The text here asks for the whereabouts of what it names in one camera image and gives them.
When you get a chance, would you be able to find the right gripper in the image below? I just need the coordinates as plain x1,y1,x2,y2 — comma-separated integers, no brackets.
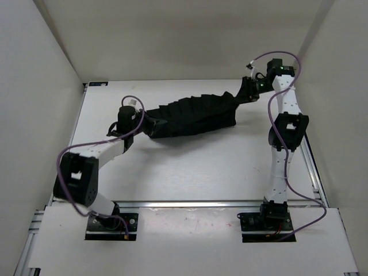
232,76,275,105

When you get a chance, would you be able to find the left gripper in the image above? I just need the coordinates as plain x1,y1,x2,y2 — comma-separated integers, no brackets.
129,109,167,136

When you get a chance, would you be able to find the black pleated skirt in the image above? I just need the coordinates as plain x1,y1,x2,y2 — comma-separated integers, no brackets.
146,90,258,139

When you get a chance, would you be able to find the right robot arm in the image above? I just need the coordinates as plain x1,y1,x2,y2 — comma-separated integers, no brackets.
236,59,309,231

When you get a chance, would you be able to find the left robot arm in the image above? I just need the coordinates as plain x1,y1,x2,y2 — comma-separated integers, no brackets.
53,106,173,230

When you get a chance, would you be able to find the left blue corner label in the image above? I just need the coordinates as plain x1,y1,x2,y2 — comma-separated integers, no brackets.
89,82,109,87

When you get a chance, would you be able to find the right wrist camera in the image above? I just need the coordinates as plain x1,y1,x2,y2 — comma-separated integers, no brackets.
246,60,258,79

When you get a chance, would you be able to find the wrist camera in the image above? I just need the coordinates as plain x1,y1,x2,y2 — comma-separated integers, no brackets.
246,60,258,79
128,98,140,120

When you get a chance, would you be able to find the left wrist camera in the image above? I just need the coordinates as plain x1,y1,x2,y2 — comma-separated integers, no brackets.
128,98,140,120

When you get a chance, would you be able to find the front aluminium rail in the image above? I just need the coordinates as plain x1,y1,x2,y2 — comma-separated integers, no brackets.
48,200,273,208

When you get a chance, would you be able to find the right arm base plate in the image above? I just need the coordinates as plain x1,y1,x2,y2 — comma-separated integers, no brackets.
237,212,296,243

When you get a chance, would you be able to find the left aluminium rail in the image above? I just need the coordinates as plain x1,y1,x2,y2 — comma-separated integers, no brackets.
14,86,87,276

